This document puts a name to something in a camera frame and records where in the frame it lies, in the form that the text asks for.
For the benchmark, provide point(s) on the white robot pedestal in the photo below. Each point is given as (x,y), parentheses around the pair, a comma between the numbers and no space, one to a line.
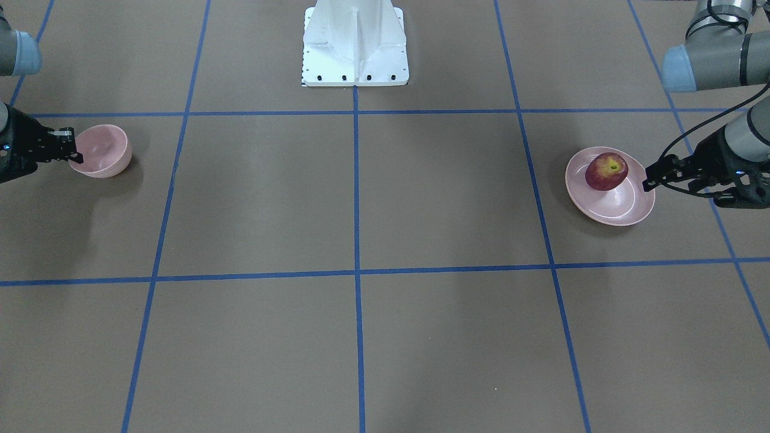
(354,43)

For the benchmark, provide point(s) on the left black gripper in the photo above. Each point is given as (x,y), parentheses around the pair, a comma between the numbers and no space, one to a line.
(708,157)

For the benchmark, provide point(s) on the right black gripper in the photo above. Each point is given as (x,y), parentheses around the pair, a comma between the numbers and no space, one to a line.
(24,142)

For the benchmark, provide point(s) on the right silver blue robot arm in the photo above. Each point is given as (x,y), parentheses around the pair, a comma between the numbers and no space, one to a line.
(20,56)

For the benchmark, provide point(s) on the red apple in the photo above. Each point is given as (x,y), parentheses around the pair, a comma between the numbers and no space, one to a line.
(606,171)

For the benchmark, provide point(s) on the pink plate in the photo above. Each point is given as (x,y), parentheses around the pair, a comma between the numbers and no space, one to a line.
(625,205)

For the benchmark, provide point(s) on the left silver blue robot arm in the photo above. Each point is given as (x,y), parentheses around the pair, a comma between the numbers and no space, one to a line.
(720,52)

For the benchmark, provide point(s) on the pink bowl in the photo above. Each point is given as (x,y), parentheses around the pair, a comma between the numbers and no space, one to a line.
(105,149)

